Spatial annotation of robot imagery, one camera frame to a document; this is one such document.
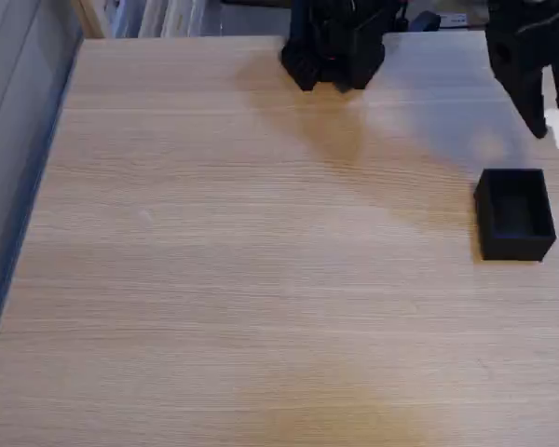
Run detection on black open box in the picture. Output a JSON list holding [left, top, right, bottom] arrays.
[[472, 168, 558, 263]]

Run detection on dark blue rounded object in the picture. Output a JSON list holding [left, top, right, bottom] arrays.
[[406, 10, 443, 33]]

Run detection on pale hanging sheets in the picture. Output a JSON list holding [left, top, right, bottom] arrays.
[[105, 0, 225, 39]]

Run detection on light wooden frame post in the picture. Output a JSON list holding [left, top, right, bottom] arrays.
[[70, 0, 109, 40]]

